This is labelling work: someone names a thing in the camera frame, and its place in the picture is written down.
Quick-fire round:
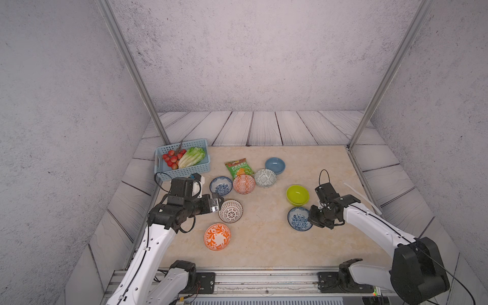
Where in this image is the blue floral bowl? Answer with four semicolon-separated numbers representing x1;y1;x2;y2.
209;176;233;197
287;207;313;232

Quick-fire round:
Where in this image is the white brown lattice bowl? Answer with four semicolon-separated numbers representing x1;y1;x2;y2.
218;200;243;224

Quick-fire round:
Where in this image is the red patterned bowl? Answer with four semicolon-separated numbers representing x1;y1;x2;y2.
233;174;256;194

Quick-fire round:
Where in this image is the grey green patterned bowl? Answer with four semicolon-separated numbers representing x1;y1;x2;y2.
254;169;277;188

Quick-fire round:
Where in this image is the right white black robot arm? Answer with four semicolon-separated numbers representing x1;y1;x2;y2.
308;194;451;304

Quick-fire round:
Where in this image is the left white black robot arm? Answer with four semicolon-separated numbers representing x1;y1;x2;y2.
107;193;224;304

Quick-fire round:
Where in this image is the orange floral bowl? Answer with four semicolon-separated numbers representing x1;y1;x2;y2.
203;223;231;251

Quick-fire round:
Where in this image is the lime green bowl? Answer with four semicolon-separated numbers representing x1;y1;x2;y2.
286;185;310;207

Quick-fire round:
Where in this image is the green lettuce head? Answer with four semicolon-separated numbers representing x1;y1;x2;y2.
179;147;207;169

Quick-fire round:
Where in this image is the green snack bag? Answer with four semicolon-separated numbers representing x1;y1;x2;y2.
225;158;254;179

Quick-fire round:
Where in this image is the light blue plastic basket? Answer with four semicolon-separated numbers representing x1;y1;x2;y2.
154;139;210;182

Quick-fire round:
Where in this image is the red cherry tomatoes bunch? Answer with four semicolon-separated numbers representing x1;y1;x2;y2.
161;149;186;170

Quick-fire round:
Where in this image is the plain blue bowl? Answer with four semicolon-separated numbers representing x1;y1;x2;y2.
265;157;286;175

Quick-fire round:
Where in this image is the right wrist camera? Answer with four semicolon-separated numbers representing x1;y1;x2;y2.
315;182;340;205

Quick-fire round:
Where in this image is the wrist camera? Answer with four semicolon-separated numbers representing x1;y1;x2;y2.
169;174;205;199
315;182;340;205

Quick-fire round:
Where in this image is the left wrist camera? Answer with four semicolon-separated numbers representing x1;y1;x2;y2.
169;174;205;199

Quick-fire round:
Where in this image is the white cable strip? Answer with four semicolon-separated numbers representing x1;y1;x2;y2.
343;182;383;216

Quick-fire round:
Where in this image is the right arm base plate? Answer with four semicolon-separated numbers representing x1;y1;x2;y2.
318;271;374;294

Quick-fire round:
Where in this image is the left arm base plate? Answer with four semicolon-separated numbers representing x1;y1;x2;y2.
180;272;216;295

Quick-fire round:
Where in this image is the aluminium rail front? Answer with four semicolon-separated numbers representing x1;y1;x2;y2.
102;268;403;304

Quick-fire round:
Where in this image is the left aluminium frame post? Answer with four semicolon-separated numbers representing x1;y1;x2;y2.
96;0;170;144

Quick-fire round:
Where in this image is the aluminium frame post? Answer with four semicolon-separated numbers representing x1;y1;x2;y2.
347;0;434;152
96;0;170;144

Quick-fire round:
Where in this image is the right aluminium frame post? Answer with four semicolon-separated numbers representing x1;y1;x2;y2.
347;0;434;152

